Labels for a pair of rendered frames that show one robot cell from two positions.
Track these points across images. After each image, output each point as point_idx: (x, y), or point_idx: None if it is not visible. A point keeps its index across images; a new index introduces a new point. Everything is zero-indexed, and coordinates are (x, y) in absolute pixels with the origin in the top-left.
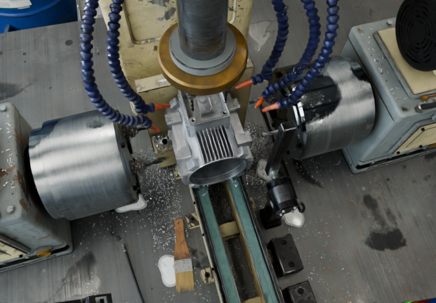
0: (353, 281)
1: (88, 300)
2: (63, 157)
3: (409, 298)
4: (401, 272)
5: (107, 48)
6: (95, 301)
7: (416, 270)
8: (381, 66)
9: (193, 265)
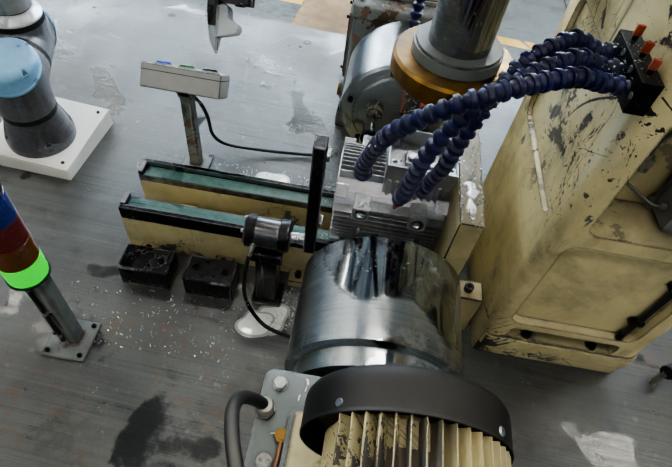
0: (126, 348)
1: None
2: (397, 33)
3: (48, 410)
4: (85, 424)
5: None
6: None
7: (69, 450)
8: None
9: None
